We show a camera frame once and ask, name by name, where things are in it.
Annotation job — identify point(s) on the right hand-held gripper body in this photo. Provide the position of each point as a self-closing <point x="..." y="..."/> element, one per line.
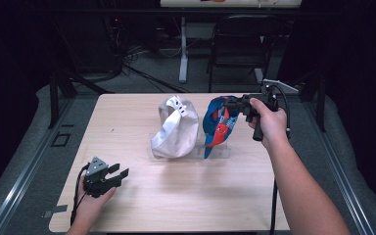
<point x="267" y="96"/>

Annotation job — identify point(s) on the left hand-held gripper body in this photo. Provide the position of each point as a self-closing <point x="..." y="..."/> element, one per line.
<point x="96" y="184"/>

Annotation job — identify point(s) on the blue and orange cap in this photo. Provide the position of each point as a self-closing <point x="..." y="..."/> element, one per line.
<point x="220" y="127"/>

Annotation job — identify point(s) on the clear acrylic rack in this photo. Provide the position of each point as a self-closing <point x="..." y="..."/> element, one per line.
<point x="220" y="150"/>

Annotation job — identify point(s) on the white cap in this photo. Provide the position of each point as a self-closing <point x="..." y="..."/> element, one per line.
<point x="176" y="130"/>

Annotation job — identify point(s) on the person's left hand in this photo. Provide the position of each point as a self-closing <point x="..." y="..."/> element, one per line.
<point x="93" y="205"/>

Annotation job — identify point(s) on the person's right hand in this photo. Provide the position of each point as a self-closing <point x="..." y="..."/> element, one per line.
<point x="271" y="124"/>

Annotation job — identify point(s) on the black folding chair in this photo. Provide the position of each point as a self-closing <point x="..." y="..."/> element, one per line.
<point x="241" y="49"/>

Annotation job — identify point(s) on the grey tape strip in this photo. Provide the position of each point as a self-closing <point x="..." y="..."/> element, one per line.
<point x="54" y="211"/>

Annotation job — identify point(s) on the black metal stand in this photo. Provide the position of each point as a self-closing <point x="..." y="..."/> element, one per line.
<point x="55" y="98"/>
<point x="321" y="101"/>

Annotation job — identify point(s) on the white desk leg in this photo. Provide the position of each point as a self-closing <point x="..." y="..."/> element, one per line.
<point x="183" y="52"/>

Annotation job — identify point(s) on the aluminium floor rail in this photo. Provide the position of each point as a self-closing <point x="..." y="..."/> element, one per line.
<point x="339" y="169"/>
<point x="19" y="182"/>

